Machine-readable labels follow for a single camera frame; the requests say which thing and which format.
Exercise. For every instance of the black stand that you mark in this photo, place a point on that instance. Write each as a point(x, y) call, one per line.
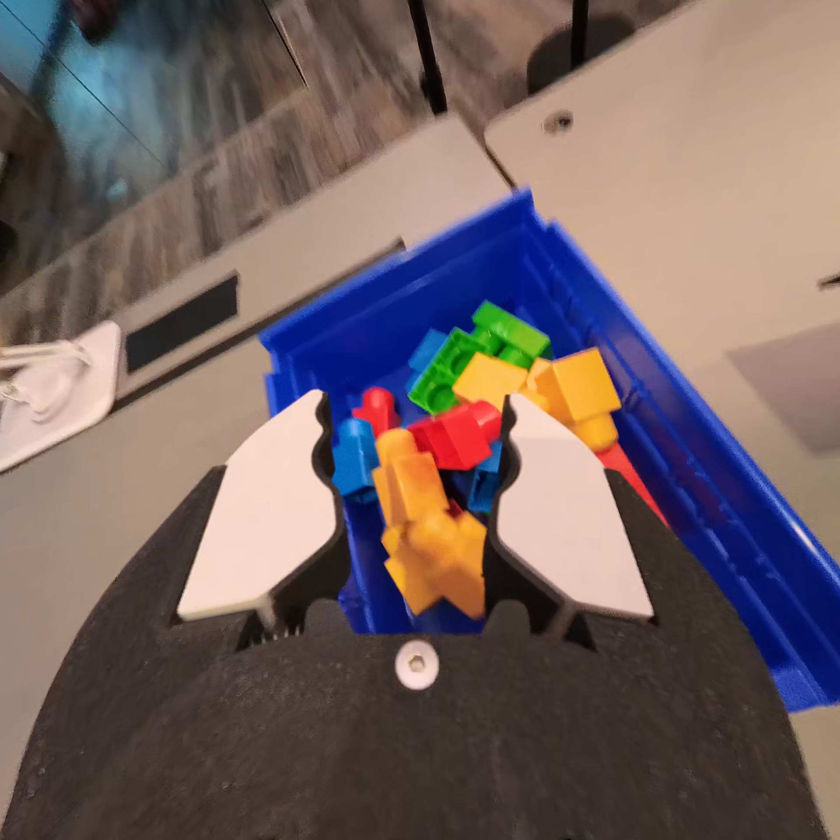
point(577, 46)

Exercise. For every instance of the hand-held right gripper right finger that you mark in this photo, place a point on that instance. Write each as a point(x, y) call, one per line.
point(571, 525)

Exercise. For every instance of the blue plastic bin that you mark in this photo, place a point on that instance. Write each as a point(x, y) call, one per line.
point(689, 459)

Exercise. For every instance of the adjacent grey desk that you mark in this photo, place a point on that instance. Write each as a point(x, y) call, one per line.
point(689, 164)

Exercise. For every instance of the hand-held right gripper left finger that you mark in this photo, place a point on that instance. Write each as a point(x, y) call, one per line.
point(262, 518)

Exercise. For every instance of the red two-stud toy block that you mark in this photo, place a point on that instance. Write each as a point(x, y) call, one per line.
point(630, 479)

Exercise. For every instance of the dark metal desk plate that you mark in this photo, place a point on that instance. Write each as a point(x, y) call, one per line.
point(184, 321)

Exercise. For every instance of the white stand base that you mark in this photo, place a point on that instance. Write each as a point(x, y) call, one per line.
point(65, 400)

